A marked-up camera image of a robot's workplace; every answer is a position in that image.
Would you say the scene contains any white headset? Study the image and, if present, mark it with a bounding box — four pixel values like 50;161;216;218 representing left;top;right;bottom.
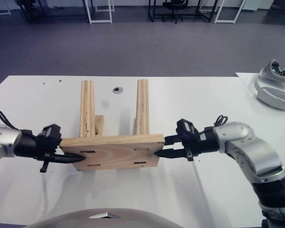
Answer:
252;59;285;111

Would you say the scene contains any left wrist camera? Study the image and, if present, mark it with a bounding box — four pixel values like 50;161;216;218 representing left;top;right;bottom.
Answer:
41;123;62;143

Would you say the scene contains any black cable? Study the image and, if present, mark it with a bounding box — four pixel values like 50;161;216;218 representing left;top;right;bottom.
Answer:
0;109;20;131
213;114;228;128

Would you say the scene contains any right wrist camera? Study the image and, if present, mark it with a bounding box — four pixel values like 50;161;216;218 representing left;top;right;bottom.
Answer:
176;118;199;141

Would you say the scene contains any black office chair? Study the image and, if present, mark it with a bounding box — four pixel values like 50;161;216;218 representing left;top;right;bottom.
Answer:
161;0;190;24

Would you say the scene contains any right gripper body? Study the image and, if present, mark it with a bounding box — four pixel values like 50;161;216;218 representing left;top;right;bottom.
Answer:
178;127;219;162

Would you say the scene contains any wooden seat board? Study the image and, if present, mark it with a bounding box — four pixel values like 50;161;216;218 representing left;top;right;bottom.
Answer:
60;133;166;172

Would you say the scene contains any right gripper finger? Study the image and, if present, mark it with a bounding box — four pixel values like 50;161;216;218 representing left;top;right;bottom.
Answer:
164;134;184;146
154;149;189;160

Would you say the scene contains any white table frame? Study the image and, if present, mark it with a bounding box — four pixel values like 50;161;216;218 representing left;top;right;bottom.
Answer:
213;0;247;24
83;0;115;25

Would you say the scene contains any black table frame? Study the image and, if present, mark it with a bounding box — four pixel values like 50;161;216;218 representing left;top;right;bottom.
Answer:
148;0;219;23

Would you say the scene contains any wooden leg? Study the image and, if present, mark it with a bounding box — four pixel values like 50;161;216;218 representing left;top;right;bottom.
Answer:
79;80;91;139
142;79;151;135
88;80;96;138
135;79;144;136

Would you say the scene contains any robot body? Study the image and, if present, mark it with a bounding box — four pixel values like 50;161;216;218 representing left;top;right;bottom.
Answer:
25;208;182;228

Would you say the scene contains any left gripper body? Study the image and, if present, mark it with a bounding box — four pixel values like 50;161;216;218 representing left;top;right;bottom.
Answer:
14;129;64;173

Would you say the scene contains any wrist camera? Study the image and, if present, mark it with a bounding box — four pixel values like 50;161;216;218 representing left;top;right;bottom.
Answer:
41;123;62;143
176;118;199;141

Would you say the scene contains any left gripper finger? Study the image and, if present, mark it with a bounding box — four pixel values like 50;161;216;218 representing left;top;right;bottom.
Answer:
49;153;86;164

